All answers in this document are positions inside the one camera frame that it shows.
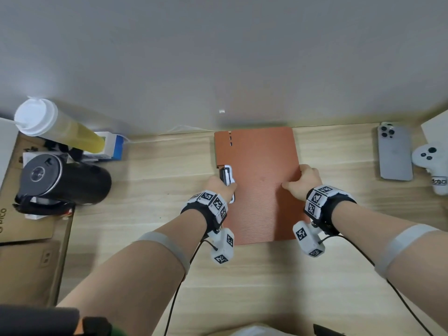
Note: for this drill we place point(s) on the black electric kettle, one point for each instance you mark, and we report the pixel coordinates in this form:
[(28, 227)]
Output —
[(77, 183)]

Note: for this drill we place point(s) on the blue and white box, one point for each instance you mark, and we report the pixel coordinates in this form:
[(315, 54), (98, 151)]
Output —
[(112, 145)]

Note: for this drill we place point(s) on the white printer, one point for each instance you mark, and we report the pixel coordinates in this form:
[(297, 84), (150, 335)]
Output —
[(7, 146)]

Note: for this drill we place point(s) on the white game controller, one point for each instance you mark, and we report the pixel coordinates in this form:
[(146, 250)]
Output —
[(430, 160)]

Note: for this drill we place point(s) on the brown cardboard box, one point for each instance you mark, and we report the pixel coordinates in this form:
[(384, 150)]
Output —
[(24, 262)]

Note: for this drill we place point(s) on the plastic cup with white lid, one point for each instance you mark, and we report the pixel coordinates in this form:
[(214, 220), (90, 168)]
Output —
[(38, 117)]

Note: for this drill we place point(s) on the person's left hand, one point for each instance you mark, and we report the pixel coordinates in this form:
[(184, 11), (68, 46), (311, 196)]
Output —
[(218, 187)]

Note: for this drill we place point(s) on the person's right hand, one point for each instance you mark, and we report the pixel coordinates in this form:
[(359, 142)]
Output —
[(304, 181)]

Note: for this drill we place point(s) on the grey smartphone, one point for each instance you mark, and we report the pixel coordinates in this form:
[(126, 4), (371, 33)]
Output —
[(395, 153)]

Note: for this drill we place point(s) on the person's left forearm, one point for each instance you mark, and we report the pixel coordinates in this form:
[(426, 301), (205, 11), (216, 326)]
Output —
[(140, 272)]

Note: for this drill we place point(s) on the person's right forearm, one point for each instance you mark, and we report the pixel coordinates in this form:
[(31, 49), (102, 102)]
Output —
[(402, 262)]

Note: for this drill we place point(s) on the olive green folder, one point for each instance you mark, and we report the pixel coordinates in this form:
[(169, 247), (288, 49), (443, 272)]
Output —
[(260, 153)]

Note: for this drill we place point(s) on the wrist tracker with marker cubes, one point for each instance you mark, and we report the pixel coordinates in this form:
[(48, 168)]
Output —
[(320, 201), (210, 202)]

